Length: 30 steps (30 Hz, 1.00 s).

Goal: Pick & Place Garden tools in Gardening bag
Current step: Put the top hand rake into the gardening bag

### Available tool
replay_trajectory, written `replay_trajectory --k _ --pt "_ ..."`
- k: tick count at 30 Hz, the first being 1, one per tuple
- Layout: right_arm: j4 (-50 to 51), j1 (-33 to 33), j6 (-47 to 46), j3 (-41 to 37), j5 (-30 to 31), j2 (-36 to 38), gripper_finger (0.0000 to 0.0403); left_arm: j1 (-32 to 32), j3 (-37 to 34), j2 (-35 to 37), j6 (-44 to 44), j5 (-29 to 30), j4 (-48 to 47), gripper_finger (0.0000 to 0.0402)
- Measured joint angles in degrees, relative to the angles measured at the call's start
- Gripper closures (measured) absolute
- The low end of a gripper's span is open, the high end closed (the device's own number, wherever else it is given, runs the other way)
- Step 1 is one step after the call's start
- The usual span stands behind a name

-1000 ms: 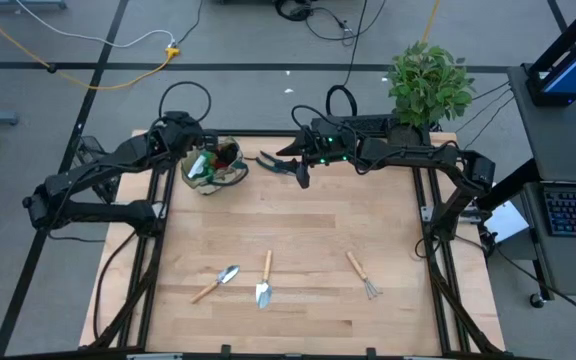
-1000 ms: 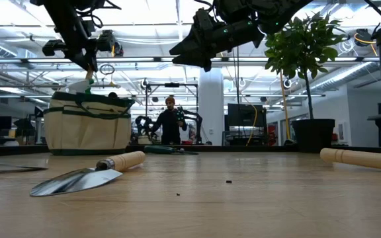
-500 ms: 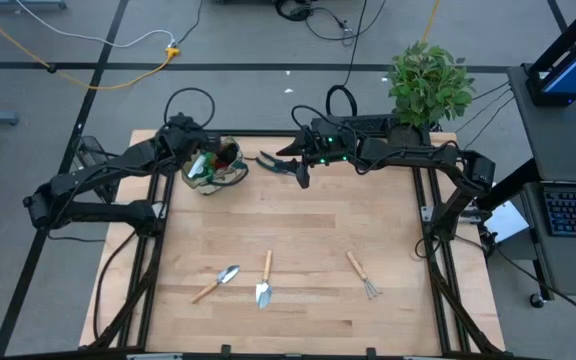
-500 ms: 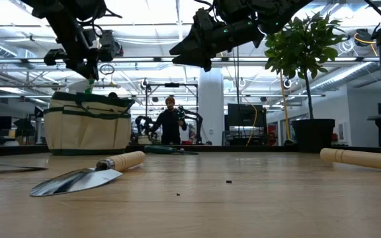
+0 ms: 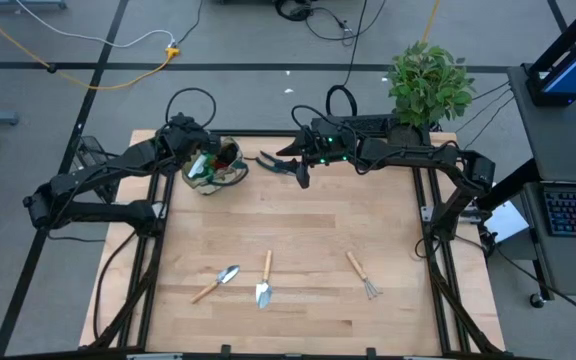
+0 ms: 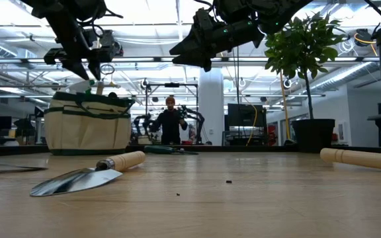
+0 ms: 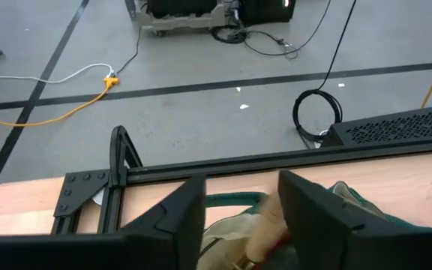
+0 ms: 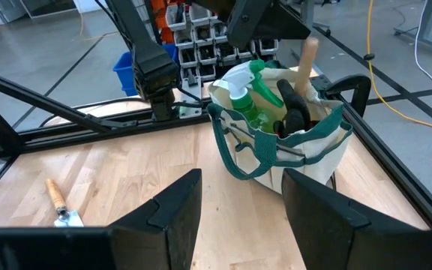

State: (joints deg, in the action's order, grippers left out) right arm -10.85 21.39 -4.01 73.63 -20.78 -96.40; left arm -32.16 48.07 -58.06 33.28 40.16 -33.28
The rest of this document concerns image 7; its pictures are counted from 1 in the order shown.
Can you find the beige green gardening bag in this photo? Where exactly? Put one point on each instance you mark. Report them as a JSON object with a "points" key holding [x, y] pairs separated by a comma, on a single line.
{"points": [[223, 232]]}

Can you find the black computer tower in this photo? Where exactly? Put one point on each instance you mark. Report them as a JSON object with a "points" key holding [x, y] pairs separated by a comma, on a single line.
{"points": [[264, 11]]}

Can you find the black perforated metal box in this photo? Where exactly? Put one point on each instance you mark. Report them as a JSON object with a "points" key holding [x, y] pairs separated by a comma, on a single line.
{"points": [[388, 127]]}

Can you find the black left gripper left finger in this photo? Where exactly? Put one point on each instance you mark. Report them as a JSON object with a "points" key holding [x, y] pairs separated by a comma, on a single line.
{"points": [[174, 232]]}

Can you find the beige wheeled dolly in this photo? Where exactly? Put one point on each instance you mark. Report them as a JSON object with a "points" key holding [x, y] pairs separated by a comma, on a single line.
{"points": [[186, 23]]}

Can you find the black equipment case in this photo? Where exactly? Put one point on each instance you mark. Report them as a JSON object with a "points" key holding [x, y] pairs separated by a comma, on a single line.
{"points": [[182, 7]]}

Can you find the black aluminium table frame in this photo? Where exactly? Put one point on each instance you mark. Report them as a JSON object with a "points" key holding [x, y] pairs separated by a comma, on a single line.
{"points": [[276, 162]]}

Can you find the red black gardening glove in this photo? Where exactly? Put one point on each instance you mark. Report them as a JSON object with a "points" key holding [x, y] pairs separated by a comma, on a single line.
{"points": [[279, 258]]}

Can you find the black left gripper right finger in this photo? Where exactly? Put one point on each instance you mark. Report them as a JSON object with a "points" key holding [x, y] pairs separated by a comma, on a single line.
{"points": [[324, 232]]}

